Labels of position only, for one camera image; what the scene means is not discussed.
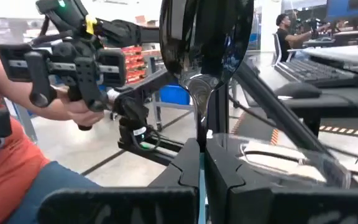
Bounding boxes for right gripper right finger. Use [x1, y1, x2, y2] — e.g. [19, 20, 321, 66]
[204, 138, 358, 224]

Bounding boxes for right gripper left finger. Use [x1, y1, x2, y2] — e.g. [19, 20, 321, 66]
[37, 138, 201, 224]

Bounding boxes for grey flat panel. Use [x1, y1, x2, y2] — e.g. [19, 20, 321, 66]
[302, 45, 358, 68]

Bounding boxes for black spoon with blue handle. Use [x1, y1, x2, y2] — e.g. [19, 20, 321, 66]
[159, 0, 255, 224]

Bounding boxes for person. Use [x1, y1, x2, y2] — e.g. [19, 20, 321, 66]
[275, 13, 332, 63]
[0, 32, 105, 224]

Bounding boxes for black desk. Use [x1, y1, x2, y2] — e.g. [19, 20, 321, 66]
[253, 62, 358, 169]

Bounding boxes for blue-screen computer monitor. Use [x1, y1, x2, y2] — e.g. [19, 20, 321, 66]
[325, 0, 358, 23]

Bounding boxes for black striped-edge mat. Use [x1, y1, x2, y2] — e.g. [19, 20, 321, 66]
[230, 110, 358, 147]

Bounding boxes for person's hand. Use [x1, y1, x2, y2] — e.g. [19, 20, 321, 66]
[57, 86, 105, 127]

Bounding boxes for red stacked crates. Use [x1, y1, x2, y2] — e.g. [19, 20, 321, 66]
[121, 45, 145, 85]

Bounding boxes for blue plastic bin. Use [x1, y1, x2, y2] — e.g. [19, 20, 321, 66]
[159, 83, 191, 106]

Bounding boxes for clear plastic bin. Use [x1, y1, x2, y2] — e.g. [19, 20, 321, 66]
[211, 133, 352, 190]

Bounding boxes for black computer keyboard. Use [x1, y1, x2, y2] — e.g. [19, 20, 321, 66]
[273, 57, 358, 88]

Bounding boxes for white office chair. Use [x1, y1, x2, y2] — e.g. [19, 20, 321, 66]
[271, 32, 293, 67]

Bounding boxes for black computer mouse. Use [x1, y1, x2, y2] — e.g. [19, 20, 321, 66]
[273, 81, 323, 100]

